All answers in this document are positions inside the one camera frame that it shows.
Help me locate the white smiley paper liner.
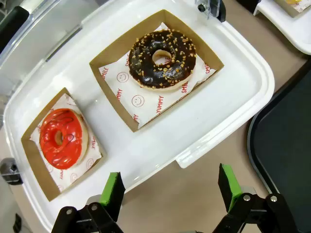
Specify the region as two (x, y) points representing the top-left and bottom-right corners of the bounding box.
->
(98, 22), (217, 129)
(29, 93), (103, 193)

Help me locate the red glazed donut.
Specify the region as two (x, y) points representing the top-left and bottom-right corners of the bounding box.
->
(39, 108), (89, 170)

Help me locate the red donut in cardboard tray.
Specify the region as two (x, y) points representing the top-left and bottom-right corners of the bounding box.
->
(20, 87), (107, 202)

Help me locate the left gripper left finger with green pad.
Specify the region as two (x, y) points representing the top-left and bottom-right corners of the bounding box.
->
(51, 171), (126, 233)

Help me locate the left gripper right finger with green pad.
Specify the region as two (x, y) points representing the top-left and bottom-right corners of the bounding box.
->
(213, 163), (298, 233)

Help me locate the chocolate donut with nut crumbs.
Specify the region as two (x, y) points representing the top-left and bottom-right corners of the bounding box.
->
(128, 29), (197, 92)

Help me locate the black serving tray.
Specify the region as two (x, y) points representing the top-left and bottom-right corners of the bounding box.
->
(247, 70), (311, 233)

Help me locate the white display case base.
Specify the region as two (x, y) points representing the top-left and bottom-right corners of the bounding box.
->
(3, 0), (275, 233)
(254, 0), (311, 55)

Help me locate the yellow donut in cardboard tray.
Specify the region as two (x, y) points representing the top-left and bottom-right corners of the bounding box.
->
(276, 0), (311, 18)

